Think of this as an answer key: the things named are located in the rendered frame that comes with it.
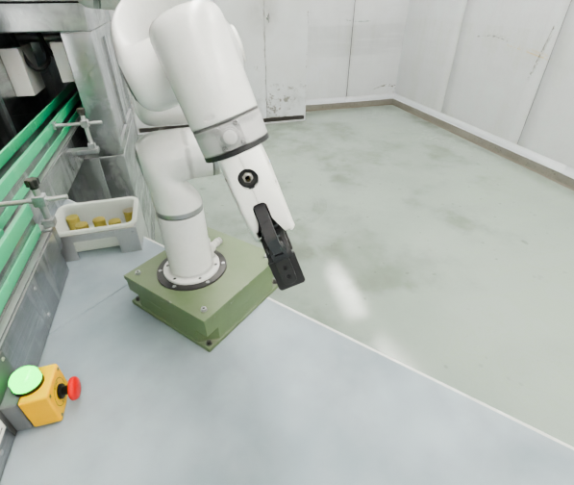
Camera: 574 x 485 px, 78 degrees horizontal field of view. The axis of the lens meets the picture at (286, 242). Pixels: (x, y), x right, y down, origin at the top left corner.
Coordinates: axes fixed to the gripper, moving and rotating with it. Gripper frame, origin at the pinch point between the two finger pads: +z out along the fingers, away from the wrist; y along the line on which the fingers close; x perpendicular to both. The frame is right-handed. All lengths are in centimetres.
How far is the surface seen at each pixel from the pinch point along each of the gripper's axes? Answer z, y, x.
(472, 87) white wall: 63, 352, -247
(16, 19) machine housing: -70, 121, 61
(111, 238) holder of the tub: 2, 57, 44
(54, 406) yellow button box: 13.3, 8.5, 44.9
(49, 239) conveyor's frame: -6, 45, 52
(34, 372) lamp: 6.9, 10.1, 45.0
